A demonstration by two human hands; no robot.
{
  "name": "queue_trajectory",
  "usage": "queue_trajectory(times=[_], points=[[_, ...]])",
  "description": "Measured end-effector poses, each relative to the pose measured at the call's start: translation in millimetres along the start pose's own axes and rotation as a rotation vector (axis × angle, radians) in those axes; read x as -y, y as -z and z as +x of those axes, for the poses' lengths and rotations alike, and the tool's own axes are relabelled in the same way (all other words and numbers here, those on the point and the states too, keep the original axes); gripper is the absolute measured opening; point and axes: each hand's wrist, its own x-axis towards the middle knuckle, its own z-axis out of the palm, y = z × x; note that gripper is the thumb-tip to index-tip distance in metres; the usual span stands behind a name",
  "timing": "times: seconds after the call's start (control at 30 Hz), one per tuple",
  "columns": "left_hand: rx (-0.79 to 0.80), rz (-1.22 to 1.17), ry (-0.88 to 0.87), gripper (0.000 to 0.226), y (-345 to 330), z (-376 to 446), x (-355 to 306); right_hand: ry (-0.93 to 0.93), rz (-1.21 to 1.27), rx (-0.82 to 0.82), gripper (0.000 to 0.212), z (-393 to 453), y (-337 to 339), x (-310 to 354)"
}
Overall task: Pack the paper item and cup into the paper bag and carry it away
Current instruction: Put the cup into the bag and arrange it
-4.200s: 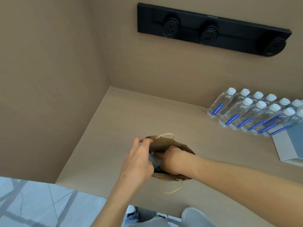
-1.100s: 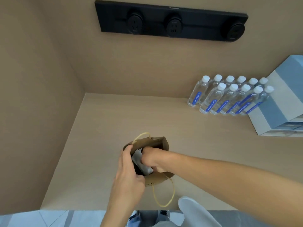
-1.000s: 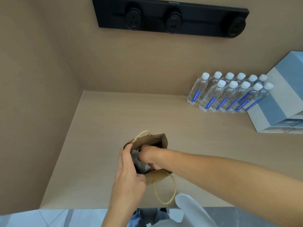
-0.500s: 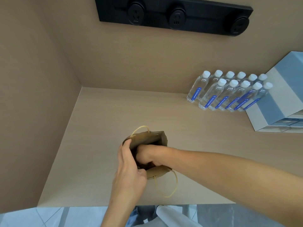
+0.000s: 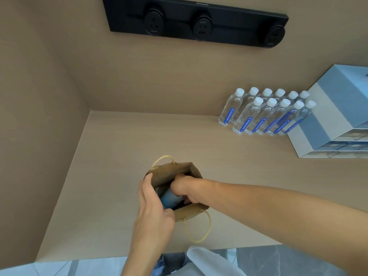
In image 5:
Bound person's right hand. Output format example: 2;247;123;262
170;174;215;205

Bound person's left hand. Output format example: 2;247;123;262
131;173;176;251

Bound blue bottle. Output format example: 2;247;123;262
160;188;184;210

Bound brown paper bag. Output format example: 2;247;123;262
143;155;212;244

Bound person's right forearm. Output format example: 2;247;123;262
211;179;368;276

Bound person's left forearm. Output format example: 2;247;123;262
121;244;168;276

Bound blue jeans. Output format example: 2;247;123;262
151;252;187;276

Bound white shirt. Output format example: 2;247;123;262
172;246;240;276

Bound group of clear water bottles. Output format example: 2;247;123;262
218;87;317;136

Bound round black power socket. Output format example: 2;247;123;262
144;9;165;36
262;25;286;49
192;16;213;42

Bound light blue white carton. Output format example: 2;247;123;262
287;64;368;159

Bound black power socket rail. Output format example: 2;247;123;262
102;0;289;48

